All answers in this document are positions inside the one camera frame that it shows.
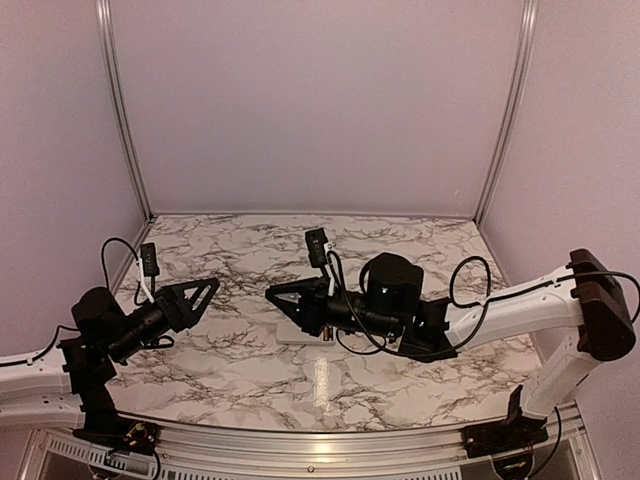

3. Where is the white remote control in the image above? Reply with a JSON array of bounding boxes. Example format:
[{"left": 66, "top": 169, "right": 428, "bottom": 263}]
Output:
[{"left": 276, "top": 323, "right": 335, "bottom": 346}]

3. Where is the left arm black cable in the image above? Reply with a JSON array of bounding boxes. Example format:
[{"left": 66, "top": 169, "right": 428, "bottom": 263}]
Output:
[{"left": 100, "top": 236, "right": 143, "bottom": 306}]

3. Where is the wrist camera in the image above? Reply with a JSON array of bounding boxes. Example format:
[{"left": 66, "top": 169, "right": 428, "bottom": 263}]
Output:
[
  {"left": 137, "top": 242, "right": 160, "bottom": 303},
  {"left": 305, "top": 228, "right": 335, "bottom": 296}
]

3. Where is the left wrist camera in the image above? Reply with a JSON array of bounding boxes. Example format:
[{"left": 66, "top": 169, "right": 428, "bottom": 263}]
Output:
[{"left": 137, "top": 242, "right": 160, "bottom": 303}]

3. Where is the aluminium frame post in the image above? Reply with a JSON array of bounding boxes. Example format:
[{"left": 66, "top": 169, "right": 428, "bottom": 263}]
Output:
[
  {"left": 473, "top": 0, "right": 539, "bottom": 229},
  {"left": 95, "top": 0, "right": 154, "bottom": 224}
]

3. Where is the left aluminium frame post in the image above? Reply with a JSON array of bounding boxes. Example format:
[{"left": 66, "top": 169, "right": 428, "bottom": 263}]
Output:
[{"left": 95, "top": 0, "right": 154, "bottom": 224}]

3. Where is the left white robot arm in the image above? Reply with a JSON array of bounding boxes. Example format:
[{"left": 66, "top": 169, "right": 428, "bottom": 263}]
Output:
[{"left": 1, "top": 278, "right": 220, "bottom": 445}]

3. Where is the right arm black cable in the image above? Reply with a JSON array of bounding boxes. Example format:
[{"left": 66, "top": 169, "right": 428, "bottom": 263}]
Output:
[{"left": 448, "top": 256, "right": 493, "bottom": 307}]

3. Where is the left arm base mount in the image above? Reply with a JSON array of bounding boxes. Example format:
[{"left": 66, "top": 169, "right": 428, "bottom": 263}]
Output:
[{"left": 73, "top": 385, "right": 159, "bottom": 456}]

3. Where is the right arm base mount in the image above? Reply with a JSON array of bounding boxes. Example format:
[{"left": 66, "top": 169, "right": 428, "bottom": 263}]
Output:
[{"left": 461, "top": 385, "right": 549, "bottom": 458}]

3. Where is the right aluminium frame post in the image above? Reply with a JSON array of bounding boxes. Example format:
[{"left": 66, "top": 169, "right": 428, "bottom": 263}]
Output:
[{"left": 473, "top": 0, "right": 539, "bottom": 229}]

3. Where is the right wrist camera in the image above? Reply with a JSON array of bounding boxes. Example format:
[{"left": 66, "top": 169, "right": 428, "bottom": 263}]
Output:
[{"left": 305, "top": 228, "right": 335, "bottom": 296}]

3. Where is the front aluminium rail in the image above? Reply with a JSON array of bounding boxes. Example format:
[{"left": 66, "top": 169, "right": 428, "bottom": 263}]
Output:
[{"left": 17, "top": 403, "right": 603, "bottom": 479}]

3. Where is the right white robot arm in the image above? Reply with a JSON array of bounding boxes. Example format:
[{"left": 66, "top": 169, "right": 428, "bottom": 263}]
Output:
[{"left": 265, "top": 249, "right": 639, "bottom": 448}]

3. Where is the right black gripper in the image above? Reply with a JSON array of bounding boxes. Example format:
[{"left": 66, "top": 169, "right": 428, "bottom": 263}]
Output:
[{"left": 266, "top": 275, "right": 401, "bottom": 339}]

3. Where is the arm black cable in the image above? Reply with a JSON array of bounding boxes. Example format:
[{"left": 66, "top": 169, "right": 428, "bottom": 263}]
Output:
[
  {"left": 100, "top": 236, "right": 143, "bottom": 306},
  {"left": 448, "top": 256, "right": 493, "bottom": 307}
]

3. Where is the black gold battery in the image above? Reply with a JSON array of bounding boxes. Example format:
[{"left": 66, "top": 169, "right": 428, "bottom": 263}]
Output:
[{"left": 322, "top": 327, "right": 334, "bottom": 342}]

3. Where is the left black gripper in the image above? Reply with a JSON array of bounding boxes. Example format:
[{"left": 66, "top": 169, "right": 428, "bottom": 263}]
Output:
[{"left": 106, "top": 277, "right": 220, "bottom": 363}]

